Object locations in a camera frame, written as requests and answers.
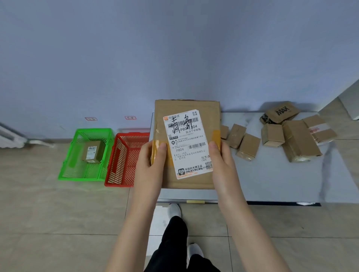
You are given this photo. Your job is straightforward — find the white radiator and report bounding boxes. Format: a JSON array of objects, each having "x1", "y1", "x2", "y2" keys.
[{"x1": 0, "y1": 123, "x2": 27, "y2": 149}]

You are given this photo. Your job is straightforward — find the person's white shoe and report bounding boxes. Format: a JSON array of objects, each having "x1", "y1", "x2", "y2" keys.
[
  {"x1": 168, "y1": 203, "x2": 181, "y2": 219},
  {"x1": 187, "y1": 243, "x2": 204, "y2": 267}
]

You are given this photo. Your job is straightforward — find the clear-taped cardboard box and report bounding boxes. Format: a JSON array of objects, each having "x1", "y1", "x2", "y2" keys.
[{"x1": 82, "y1": 140, "x2": 106, "y2": 164}]

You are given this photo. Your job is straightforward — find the red plastic basket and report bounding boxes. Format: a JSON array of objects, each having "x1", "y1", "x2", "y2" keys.
[{"x1": 104, "y1": 132, "x2": 151, "y2": 188}]

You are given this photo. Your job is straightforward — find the pile of brown cardboard boxes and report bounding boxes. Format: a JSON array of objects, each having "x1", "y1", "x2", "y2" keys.
[{"x1": 220, "y1": 101, "x2": 338, "y2": 163}]

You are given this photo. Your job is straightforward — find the green plastic basket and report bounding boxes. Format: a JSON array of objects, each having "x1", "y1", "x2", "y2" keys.
[{"x1": 58, "y1": 128, "x2": 115, "y2": 182}]

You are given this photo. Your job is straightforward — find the grey table drawer front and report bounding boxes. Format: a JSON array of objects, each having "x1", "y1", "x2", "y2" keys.
[{"x1": 157, "y1": 188, "x2": 219, "y2": 204}]

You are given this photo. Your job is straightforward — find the person's right hand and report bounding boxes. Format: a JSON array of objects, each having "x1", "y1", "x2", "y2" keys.
[{"x1": 208, "y1": 140, "x2": 248, "y2": 210}]

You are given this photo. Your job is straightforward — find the person's black trousers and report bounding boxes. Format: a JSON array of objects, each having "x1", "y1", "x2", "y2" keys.
[{"x1": 144, "y1": 216, "x2": 221, "y2": 272}]

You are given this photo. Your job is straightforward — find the person's white left shoe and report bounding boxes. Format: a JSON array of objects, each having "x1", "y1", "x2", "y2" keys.
[{"x1": 168, "y1": 203, "x2": 181, "y2": 219}]

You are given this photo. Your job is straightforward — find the person's right forearm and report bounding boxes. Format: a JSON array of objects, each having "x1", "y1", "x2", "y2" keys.
[{"x1": 217, "y1": 197, "x2": 291, "y2": 272}]

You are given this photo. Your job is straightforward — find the person's left hand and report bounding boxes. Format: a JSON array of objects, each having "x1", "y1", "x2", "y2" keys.
[{"x1": 133, "y1": 141, "x2": 168, "y2": 208}]

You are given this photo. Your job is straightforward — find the person's white right shoe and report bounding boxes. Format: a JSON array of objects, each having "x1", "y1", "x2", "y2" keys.
[{"x1": 187, "y1": 243, "x2": 204, "y2": 267}]

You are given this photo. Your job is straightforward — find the person's left forearm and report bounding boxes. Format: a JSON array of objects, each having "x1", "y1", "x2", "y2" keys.
[{"x1": 105, "y1": 200, "x2": 163, "y2": 272}]

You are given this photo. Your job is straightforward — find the yellow-taped cardboard box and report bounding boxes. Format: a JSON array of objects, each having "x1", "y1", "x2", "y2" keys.
[{"x1": 150, "y1": 98, "x2": 222, "y2": 190}]

